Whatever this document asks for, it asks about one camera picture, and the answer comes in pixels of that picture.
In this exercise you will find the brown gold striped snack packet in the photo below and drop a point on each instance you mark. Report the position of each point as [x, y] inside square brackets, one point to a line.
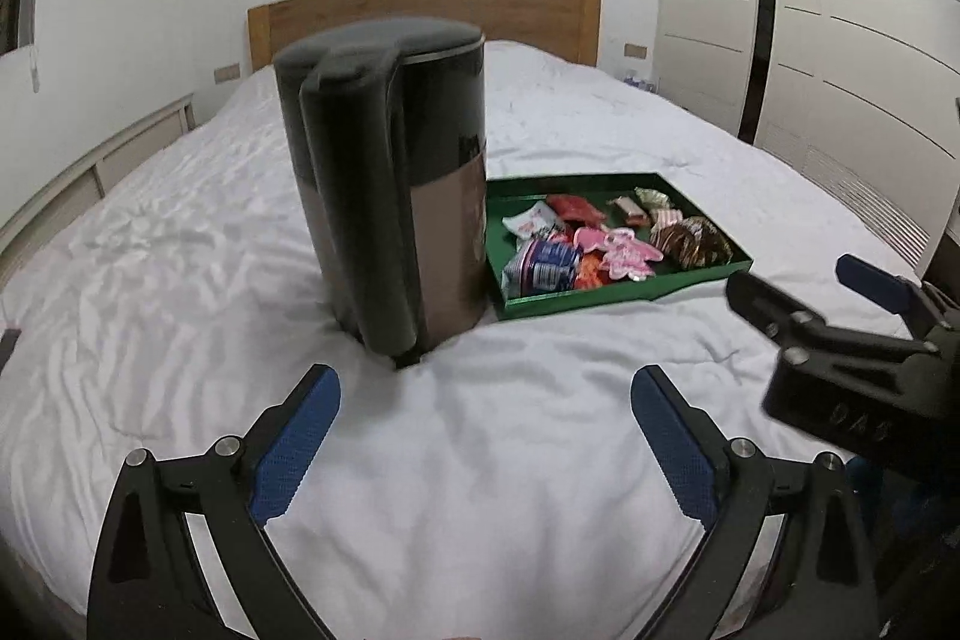
[690, 242]

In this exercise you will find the pink and white snack packet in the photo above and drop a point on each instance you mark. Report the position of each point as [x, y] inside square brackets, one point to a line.
[626, 256]

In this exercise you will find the white wardrobe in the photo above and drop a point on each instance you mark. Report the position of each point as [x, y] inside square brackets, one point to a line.
[840, 48]

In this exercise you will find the beige side panel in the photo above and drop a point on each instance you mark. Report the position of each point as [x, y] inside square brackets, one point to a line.
[112, 156]

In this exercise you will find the pale pink snack packet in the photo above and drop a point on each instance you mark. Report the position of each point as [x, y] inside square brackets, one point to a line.
[666, 218]

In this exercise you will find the small bedside clutter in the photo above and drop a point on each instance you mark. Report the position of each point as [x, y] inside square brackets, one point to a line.
[641, 82]

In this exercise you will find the white bed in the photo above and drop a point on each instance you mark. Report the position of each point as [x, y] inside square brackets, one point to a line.
[187, 280]

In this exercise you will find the green tray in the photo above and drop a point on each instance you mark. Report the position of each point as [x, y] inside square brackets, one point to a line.
[525, 190]

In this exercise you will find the magenta snack packet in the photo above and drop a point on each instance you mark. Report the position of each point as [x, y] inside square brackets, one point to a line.
[592, 237]

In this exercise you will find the wall socket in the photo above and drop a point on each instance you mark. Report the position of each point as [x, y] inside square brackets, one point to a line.
[635, 50]
[226, 73]

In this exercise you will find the pale green snack packet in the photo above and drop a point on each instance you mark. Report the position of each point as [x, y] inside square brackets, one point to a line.
[652, 194]

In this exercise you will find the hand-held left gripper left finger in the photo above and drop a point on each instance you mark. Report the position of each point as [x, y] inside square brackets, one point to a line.
[292, 445]

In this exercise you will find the wooden headboard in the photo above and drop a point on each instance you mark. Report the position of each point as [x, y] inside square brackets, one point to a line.
[525, 10]

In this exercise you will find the dark flat object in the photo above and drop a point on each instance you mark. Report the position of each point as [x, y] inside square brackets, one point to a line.
[7, 347]

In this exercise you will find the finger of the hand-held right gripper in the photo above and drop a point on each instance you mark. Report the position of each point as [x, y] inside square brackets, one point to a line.
[870, 281]
[757, 302]

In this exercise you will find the black electric kettle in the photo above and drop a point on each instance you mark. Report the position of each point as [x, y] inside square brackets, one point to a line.
[375, 160]

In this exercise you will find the blue and white snack packet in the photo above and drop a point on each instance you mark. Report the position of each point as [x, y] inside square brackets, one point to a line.
[544, 265]

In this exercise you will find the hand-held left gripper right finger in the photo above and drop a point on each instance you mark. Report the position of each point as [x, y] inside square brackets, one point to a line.
[675, 445]

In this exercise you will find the dark red snack packet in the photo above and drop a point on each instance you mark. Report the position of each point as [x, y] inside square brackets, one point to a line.
[574, 209]

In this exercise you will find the tan brown snack bar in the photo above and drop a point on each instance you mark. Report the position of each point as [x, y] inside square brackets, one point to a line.
[628, 209]

